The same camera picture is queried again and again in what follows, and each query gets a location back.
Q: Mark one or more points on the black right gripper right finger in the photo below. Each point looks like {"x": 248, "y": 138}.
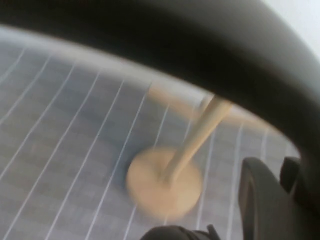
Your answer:
{"x": 206, "y": 235}

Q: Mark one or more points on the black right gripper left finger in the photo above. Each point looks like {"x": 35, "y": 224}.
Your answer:
{"x": 170, "y": 233}

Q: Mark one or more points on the black over-ear headphones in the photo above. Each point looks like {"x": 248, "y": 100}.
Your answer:
{"x": 200, "y": 37}

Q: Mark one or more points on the light wooden headphone stand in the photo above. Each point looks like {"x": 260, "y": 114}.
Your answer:
{"x": 162, "y": 186}

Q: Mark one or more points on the grey white-grid tablecloth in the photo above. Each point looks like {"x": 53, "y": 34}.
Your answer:
{"x": 62, "y": 155}

